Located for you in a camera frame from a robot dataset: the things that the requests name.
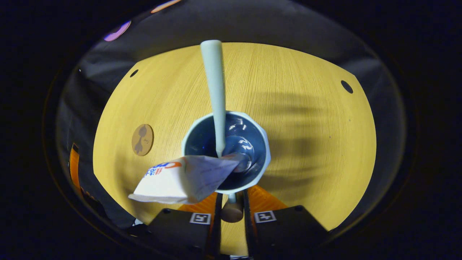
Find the pale green toothbrush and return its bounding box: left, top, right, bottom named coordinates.
left=200, top=40, right=227, bottom=157

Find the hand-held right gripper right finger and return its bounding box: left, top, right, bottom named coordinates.
left=243, top=185, right=329, bottom=260

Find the black backdrop cloth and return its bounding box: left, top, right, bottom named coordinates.
left=54, top=0, right=406, bottom=231

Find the light blue cup wooden handle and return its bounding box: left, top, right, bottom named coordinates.
left=181, top=111, right=271, bottom=223

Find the white toothpaste tube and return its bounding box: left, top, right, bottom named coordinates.
left=128, top=153, right=249, bottom=205

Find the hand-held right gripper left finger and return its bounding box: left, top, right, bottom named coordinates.
left=148, top=191, right=222, bottom=260

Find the round brown coaster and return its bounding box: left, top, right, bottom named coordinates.
left=131, top=124, right=154, bottom=157

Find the wooden desktop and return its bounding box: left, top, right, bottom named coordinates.
left=93, top=42, right=377, bottom=256

